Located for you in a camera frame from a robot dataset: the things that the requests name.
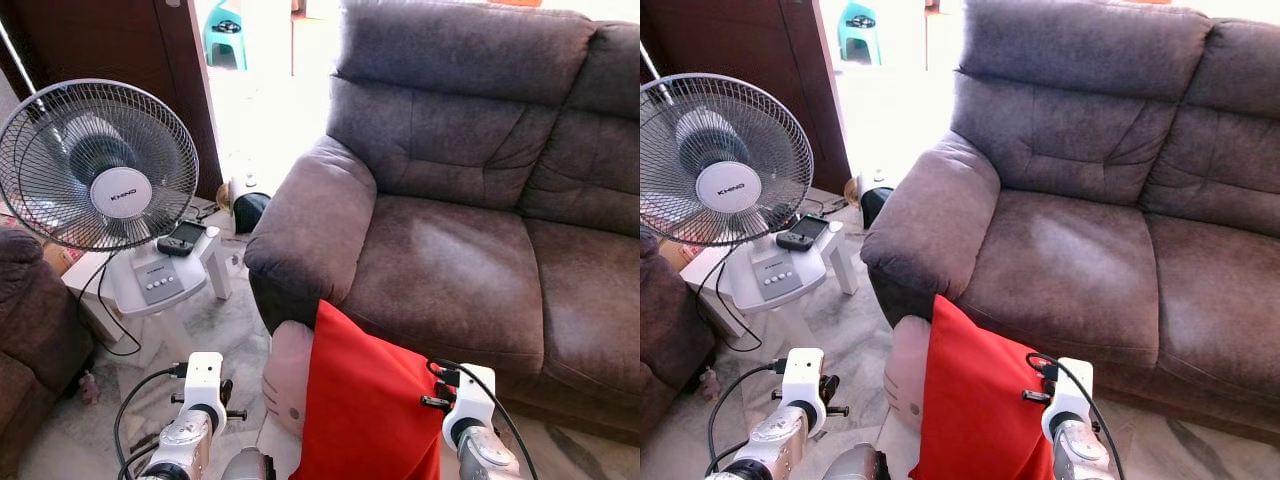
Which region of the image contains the silver metal pole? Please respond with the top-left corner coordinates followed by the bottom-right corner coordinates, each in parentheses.
top-left (0, 18), bottom-right (46, 109)
top-left (640, 45), bottom-right (671, 106)

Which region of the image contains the brown grey suede sofa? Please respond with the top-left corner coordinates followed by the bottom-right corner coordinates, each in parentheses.
top-left (243, 0), bottom-right (641, 446)
top-left (860, 0), bottom-right (1280, 446)

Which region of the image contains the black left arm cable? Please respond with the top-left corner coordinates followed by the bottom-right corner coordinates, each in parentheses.
top-left (707, 360), bottom-right (788, 476)
top-left (113, 363), bottom-right (189, 480)

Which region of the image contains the pinkish white cushion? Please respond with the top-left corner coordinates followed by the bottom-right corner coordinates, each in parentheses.
top-left (262, 320), bottom-right (316, 441)
top-left (885, 315), bottom-right (936, 433)

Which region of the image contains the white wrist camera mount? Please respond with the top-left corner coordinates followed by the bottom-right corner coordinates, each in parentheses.
top-left (783, 347), bottom-right (826, 406)
top-left (1043, 357), bottom-right (1094, 441)
top-left (443, 363), bottom-right (498, 448)
top-left (183, 352), bottom-right (226, 411)

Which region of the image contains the printed cardboard box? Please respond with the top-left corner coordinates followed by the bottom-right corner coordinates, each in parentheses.
top-left (660, 240), bottom-right (701, 271)
top-left (42, 243), bottom-right (86, 276)

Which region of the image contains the white table fan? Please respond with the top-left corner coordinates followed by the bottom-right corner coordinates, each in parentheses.
top-left (0, 78), bottom-right (216, 319)
top-left (640, 72), bottom-right (829, 313)

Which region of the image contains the black round container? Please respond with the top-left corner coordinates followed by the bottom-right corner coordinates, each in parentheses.
top-left (860, 185), bottom-right (894, 229)
top-left (233, 192), bottom-right (271, 234)

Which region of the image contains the black handheld device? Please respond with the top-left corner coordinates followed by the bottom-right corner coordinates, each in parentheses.
top-left (157, 222), bottom-right (208, 258)
top-left (775, 214), bottom-right (829, 252)

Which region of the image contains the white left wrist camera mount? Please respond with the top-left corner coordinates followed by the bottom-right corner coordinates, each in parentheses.
top-left (783, 347), bottom-right (826, 406)
top-left (183, 352), bottom-right (226, 411)

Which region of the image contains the red pillow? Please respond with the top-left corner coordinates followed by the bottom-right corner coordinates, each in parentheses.
top-left (908, 293), bottom-right (1051, 480)
top-left (290, 298), bottom-right (446, 480)

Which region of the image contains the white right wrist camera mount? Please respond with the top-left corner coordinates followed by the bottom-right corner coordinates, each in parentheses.
top-left (1043, 357), bottom-right (1094, 441)
top-left (443, 363), bottom-right (498, 448)

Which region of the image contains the small white table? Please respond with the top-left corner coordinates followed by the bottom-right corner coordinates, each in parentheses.
top-left (62, 225), bottom-right (236, 366)
top-left (680, 222), bottom-right (859, 351)

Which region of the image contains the teal plastic chair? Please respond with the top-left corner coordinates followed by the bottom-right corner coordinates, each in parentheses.
top-left (838, 0), bottom-right (881, 66)
top-left (203, 0), bottom-right (248, 71)

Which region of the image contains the black fan cable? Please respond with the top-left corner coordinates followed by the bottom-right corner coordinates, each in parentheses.
top-left (695, 245), bottom-right (766, 353)
top-left (75, 250), bottom-right (141, 358)

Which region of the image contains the brown suede armchair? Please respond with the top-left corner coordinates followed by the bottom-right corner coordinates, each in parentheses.
top-left (640, 232), bottom-right (716, 396)
top-left (0, 228), bottom-right (96, 476)

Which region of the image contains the dark brown wooden door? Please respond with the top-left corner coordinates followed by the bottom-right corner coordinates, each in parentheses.
top-left (640, 0), bottom-right (851, 196)
top-left (0, 0), bottom-right (223, 201)

